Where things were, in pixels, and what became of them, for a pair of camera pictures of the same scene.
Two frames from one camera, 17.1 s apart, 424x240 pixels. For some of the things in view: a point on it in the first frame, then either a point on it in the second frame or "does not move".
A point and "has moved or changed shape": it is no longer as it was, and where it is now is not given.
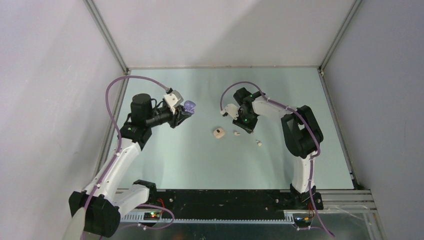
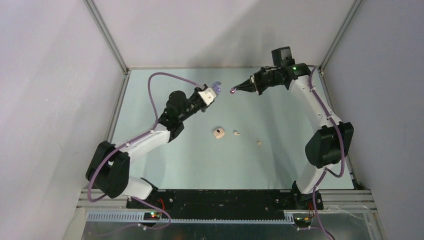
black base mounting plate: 234,204 does not move
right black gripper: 249,127 to 255,79
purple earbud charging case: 189,106 has moved or changed shape
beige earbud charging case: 219,133 does not move
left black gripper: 180,115 to 195,93
